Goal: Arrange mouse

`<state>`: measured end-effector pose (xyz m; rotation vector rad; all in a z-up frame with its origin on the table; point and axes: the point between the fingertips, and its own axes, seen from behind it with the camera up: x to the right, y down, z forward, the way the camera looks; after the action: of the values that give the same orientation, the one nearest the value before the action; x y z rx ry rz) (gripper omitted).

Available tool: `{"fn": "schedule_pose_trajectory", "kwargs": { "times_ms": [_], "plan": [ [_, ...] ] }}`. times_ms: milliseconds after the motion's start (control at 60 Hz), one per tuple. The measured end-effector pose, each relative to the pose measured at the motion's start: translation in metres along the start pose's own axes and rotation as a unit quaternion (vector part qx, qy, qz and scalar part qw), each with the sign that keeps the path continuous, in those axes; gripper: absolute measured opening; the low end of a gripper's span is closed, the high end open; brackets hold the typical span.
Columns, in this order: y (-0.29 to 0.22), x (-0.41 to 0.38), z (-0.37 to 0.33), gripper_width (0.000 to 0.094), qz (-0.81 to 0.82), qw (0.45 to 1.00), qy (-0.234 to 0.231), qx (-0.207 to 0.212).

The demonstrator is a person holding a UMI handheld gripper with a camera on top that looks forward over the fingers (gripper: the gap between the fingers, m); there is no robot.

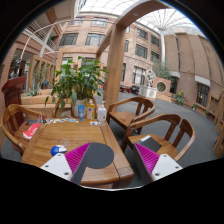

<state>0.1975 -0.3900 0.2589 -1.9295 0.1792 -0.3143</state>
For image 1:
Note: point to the white statue on pedestal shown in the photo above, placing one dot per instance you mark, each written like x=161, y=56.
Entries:
x=147, y=90

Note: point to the round dark grey mousepad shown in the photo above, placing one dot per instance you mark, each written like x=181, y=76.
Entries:
x=99, y=156

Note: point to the far right wooden armchair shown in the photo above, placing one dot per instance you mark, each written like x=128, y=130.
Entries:
x=145, y=107

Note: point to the left wooden armchair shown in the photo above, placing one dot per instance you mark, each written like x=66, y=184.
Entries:
x=13, y=123

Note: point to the wooden pillar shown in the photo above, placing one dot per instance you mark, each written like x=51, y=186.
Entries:
x=115, y=39

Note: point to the blue white computer mouse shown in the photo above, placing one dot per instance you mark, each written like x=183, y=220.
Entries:
x=57, y=149

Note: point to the near right wooden armchair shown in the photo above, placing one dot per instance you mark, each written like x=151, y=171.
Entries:
x=178, y=127

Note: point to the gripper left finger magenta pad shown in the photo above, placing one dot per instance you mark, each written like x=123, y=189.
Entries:
x=70, y=166

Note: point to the white pump sanitizer bottle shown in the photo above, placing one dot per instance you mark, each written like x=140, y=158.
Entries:
x=101, y=113

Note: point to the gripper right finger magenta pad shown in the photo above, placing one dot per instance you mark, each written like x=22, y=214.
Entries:
x=153, y=166

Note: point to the dark red wooden chair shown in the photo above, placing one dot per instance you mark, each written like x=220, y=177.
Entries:
x=13, y=89

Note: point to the yellow liquid bottle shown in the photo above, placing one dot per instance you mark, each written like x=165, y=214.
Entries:
x=90, y=110

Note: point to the wooden table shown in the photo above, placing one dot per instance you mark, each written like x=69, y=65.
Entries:
x=76, y=138

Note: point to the wooden armchair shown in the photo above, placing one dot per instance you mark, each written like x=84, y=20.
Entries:
x=145, y=107
x=13, y=123
x=178, y=127

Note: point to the green potted plant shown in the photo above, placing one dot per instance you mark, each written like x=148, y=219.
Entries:
x=73, y=84

